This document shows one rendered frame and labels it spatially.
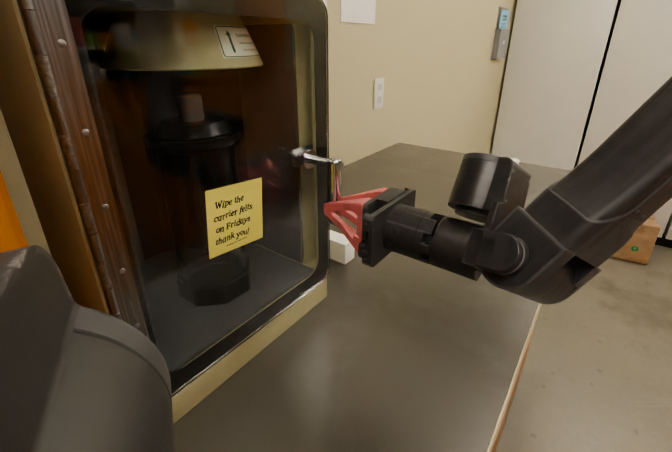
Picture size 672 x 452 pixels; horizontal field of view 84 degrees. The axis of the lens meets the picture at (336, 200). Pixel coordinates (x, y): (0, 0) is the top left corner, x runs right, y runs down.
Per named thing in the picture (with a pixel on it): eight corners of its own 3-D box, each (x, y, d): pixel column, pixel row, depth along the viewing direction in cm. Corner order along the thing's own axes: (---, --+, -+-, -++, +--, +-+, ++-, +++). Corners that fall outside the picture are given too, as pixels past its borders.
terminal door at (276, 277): (145, 411, 38) (14, -44, 23) (326, 275, 61) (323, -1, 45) (149, 415, 38) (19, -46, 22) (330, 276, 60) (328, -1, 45)
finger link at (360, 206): (312, 189, 46) (378, 208, 41) (346, 173, 51) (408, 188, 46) (314, 237, 48) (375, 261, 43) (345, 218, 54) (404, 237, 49)
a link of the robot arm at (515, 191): (513, 278, 29) (563, 299, 34) (555, 143, 30) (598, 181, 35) (408, 245, 39) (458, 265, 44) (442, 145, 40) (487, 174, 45)
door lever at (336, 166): (315, 211, 53) (303, 218, 51) (314, 147, 49) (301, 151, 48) (346, 221, 50) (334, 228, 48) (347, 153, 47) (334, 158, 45)
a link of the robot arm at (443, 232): (481, 282, 35) (490, 286, 40) (503, 213, 36) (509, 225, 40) (414, 258, 39) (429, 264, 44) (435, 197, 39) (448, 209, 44)
